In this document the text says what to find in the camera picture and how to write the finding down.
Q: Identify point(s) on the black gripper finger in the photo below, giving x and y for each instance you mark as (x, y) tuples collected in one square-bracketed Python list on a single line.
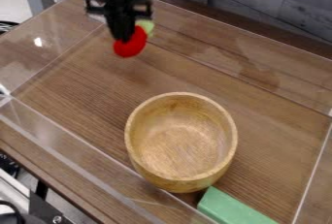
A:
[(120, 22)]

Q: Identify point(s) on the red felt fruit green leaf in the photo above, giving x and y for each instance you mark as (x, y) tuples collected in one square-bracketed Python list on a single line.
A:
[(133, 46)]

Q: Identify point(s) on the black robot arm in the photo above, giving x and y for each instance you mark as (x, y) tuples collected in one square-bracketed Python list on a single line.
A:
[(121, 3)]

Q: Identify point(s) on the wooden bowl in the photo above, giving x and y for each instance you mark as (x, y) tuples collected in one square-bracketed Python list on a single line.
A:
[(180, 140)]

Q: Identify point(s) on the green block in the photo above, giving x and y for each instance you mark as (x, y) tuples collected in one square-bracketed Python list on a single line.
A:
[(227, 211)]

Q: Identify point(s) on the black clamp with cable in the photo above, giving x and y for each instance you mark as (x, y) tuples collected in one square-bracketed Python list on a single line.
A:
[(28, 210)]

